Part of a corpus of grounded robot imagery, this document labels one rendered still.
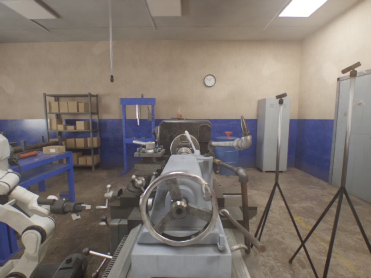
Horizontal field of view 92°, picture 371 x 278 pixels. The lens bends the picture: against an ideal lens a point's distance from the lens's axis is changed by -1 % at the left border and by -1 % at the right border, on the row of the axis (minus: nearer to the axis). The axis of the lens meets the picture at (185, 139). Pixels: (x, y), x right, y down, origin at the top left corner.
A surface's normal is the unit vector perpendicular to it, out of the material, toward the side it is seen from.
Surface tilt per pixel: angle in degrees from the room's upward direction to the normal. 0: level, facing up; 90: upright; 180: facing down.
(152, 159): 90
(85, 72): 90
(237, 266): 0
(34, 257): 115
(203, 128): 90
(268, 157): 90
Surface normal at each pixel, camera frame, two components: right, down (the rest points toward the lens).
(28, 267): 0.15, 0.11
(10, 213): 0.39, 0.44
